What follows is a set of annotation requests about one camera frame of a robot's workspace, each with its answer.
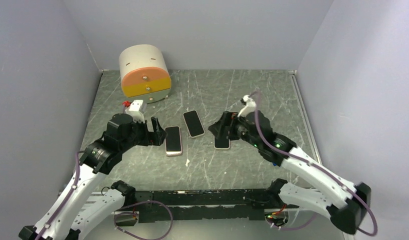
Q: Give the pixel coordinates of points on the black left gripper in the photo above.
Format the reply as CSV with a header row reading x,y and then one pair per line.
x,y
151,137

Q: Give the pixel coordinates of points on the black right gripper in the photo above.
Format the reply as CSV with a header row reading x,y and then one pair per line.
x,y
229,119

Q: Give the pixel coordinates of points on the black phone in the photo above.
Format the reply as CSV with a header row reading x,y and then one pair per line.
x,y
193,123
221,144
173,140

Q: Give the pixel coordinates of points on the pink phone case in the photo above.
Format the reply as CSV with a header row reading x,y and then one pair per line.
x,y
173,154

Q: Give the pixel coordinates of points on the black phone front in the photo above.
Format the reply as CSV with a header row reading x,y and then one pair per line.
x,y
193,123

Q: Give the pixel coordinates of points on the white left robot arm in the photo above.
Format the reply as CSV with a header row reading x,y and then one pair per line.
x,y
66,219

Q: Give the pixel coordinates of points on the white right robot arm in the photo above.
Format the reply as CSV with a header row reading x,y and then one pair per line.
x,y
344,203

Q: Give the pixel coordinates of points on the cream round drawer box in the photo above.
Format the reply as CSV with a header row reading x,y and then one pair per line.
x,y
144,74

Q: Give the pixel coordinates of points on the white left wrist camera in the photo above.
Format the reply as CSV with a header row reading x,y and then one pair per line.
x,y
135,109

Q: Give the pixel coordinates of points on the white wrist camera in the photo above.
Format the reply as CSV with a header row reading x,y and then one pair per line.
x,y
249,106
135,109

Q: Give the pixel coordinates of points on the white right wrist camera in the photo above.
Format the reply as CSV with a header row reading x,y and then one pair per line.
x,y
249,106

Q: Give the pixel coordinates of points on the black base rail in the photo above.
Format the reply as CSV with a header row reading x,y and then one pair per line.
x,y
163,205

